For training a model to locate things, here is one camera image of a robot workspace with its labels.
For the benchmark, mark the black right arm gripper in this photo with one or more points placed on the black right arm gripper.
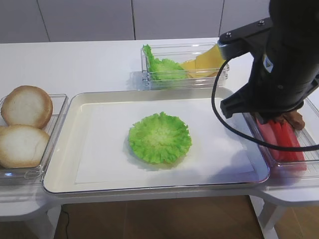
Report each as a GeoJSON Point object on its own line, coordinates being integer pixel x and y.
{"type": "Point", "coordinates": [285, 50]}

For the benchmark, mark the flat yellow cheese slices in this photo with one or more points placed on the flat yellow cheese slices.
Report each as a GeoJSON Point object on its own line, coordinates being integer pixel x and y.
{"type": "Point", "coordinates": [192, 72]}

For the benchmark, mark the clear lettuce cheese container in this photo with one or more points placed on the clear lettuce cheese container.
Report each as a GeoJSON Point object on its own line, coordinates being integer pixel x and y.
{"type": "Point", "coordinates": [178, 53]}

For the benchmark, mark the green lettuce leaf in container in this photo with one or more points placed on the green lettuce leaf in container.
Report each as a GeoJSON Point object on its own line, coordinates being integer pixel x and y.
{"type": "Point", "coordinates": [164, 69]}

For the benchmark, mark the green lettuce leaf on tray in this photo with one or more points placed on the green lettuce leaf on tray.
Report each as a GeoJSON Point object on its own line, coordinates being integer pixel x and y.
{"type": "Point", "coordinates": [160, 139]}

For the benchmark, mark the brown meat patty far right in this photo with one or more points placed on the brown meat patty far right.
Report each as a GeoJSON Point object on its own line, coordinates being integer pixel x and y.
{"type": "Point", "coordinates": [295, 119]}

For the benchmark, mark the clear meat tomato container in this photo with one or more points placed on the clear meat tomato container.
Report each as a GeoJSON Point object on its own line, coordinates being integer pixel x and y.
{"type": "Point", "coordinates": [308, 136]}

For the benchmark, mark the white serving tray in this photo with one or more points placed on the white serving tray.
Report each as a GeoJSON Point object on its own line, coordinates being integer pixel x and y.
{"type": "Point", "coordinates": [63, 167]}

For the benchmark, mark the white paper tray liner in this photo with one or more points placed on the white paper tray liner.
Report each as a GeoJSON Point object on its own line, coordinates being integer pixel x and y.
{"type": "Point", "coordinates": [215, 155]}

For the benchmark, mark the back bun half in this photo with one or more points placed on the back bun half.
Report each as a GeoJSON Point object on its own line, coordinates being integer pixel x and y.
{"type": "Point", "coordinates": [27, 105]}

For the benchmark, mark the bun half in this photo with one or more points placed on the bun half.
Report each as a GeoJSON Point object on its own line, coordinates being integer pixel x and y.
{"type": "Point", "coordinates": [22, 146]}
{"type": "Point", "coordinates": [27, 105]}

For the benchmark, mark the front right bun half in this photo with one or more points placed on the front right bun half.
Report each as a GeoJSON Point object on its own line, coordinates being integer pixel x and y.
{"type": "Point", "coordinates": [22, 146]}

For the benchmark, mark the clear plastic bun container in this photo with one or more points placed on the clear plastic bun container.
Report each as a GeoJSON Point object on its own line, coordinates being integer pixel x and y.
{"type": "Point", "coordinates": [34, 175]}

